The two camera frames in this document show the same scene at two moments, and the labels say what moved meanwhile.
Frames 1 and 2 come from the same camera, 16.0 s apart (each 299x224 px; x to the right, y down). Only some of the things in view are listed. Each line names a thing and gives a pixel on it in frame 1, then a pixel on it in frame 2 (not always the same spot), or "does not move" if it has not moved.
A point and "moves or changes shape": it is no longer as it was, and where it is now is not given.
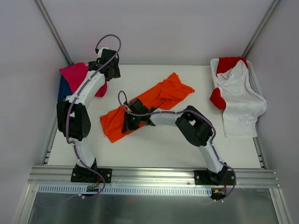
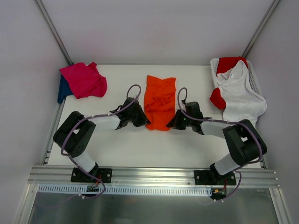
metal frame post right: (270, 12) does not move
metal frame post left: (49, 24) does not move
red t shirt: (224, 63) does not move
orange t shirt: (169, 94) moves or changes shape
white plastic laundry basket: (252, 76) does not move
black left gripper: (114, 70) to (138, 115)
